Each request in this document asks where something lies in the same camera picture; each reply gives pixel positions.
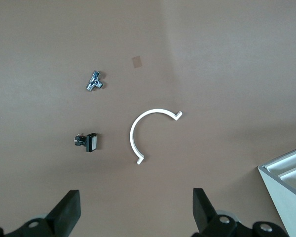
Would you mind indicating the brown tape patch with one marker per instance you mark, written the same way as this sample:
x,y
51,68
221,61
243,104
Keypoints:
x,y
137,62

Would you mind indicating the white drawer cabinet shell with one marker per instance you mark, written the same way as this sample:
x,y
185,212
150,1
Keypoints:
x,y
286,212

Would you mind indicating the white C-shaped bracket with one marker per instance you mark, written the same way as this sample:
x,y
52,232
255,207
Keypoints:
x,y
133,133

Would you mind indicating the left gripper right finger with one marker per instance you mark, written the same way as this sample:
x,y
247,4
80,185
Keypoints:
x,y
202,212

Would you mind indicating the small black clip part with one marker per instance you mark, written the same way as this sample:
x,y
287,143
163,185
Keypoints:
x,y
91,142

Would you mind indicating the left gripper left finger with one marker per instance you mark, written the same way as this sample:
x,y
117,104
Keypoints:
x,y
66,212

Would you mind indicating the metal T fitting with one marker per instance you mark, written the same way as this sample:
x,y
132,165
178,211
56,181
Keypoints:
x,y
95,81

